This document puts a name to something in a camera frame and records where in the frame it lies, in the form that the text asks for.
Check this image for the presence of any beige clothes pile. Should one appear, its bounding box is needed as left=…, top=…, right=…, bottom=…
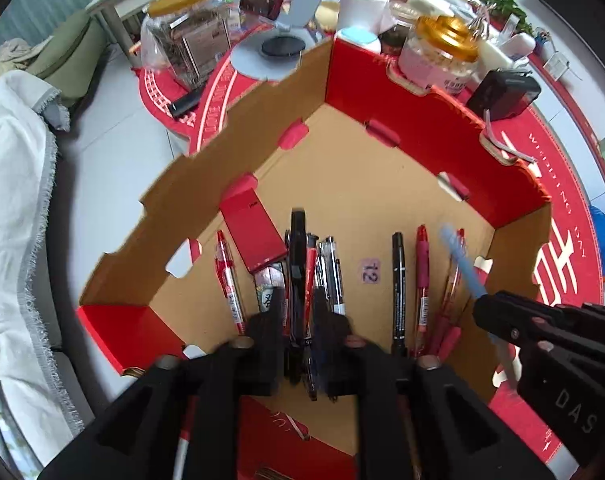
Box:
left=0, top=37, right=48, bottom=86

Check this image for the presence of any light blue pen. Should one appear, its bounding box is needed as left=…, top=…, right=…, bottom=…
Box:
left=439, top=224, right=520, bottom=391

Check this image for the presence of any black remote control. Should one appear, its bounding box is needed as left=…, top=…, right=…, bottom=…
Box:
left=168, top=91, right=203, bottom=118

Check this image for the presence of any white plastic bottle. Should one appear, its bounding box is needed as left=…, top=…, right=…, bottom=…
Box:
left=477, top=32, right=538, bottom=68

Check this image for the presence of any blue plastic bag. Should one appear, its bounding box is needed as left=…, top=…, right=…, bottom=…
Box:
left=589, top=205, right=605, bottom=281

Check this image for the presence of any black marker pen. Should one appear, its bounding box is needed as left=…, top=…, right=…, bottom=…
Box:
left=391, top=231, right=409, bottom=357
left=287, top=208, right=309, bottom=386

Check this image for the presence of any white side table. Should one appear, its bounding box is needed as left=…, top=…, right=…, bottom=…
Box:
left=85, top=0, right=183, bottom=68

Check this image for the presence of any red cardboard box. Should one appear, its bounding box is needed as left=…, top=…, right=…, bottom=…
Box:
left=77, top=37, right=553, bottom=480

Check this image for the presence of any red clear gel pen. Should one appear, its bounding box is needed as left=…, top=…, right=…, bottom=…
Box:
left=214, top=230, right=247, bottom=337

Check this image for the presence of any red pen pink grip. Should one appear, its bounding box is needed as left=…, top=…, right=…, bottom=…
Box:
left=429, top=227, right=468, bottom=361

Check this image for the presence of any black pouch with strap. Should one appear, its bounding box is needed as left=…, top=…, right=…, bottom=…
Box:
left=466, top=67, right=542, bottom=122

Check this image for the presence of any white fringed blanket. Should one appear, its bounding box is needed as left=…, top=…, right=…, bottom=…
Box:
left=0, top=70, right=88, bottom=436

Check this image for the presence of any white container teal lid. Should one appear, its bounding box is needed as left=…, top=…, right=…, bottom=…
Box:
left=336, top=27, right=383, bottom=56

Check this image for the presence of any toilet paper roll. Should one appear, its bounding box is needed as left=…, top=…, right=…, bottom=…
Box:
left=338, top=0, right=390, bottom=31

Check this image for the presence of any red round printed table mat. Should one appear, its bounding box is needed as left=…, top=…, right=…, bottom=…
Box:
left=138, top=50, right=605, bottom=480

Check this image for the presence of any small clear acrylic box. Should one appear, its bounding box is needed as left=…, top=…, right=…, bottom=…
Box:
left=545, top=52, right=570, bottom=78

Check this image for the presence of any green potted plant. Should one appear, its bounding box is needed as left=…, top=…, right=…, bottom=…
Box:
left=467, top=0, right=525, bottom=26

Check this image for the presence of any pink grip labelled pen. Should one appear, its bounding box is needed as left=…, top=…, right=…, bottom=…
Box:
left=413, top=224, right=430, bottom=358

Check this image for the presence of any mahjong pattern packet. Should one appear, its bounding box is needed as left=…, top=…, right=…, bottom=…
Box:
left=255, top=262, right=289, bottom=317

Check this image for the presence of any dark red patterned pen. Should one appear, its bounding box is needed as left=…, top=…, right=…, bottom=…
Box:
left=305, top=232, right=319, bottom=333

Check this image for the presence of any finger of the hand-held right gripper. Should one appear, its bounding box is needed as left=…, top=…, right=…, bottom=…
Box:
left=473, top=297, right=578, bottom=356
left=487, top=291, right=605, bottom=346

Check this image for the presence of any green cushion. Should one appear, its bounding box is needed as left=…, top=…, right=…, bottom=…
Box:
left=27, top=10, right=108, bottom=106

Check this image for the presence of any clear jar gold lid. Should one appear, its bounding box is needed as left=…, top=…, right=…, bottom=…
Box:
left=398, top=15, right=480, bottom=96

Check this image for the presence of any grey green curtain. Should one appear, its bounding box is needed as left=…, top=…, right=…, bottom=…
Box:
left=0, top=0, right=178, bottom=51

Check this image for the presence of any red rectangular box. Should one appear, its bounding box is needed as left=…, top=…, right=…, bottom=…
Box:
left=219, top=187, right=289, bottom=275

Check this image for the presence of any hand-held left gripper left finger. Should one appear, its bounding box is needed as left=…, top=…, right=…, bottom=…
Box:
left=37, top=287, right=286, bottom=480

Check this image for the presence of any clear jar yellow lid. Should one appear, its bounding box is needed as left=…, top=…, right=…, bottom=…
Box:
left=141, top=0, right=233, bottom=91

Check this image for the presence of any grey phone stand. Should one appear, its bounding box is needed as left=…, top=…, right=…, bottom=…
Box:
left=230, top=0, right=343, bottom=81

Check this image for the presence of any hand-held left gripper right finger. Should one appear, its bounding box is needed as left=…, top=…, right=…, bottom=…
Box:
left=315, top=290, right=553, bottom=480

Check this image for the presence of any black gel pen white label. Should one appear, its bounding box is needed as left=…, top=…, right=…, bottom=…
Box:
left=332, top=257, right=347, bottom=317

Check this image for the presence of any small dark jar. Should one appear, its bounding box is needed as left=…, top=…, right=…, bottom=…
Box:
left=382, top=20, right=413, bottom=53

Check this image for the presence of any grey grip gel pen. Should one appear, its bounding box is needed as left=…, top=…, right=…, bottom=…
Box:
left=314, top=240, right=329, bottom=306

